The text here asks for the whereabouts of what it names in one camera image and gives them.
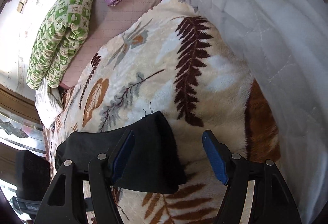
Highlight black chair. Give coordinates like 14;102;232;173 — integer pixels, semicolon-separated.
12;150;50;221

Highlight green patterned folded quilt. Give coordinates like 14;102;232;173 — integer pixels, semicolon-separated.
26;0;93;90

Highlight black pants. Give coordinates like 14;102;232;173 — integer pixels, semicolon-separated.
55;111;186;194

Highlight pink quilted bed sheet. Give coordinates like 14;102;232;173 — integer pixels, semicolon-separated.
60;0;162;90

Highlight leaf-patterned plush blanket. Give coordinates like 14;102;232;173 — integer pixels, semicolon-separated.
46;0;280;223

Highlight grey quilted blanket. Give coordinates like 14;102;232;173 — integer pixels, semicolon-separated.
185;0;327;223

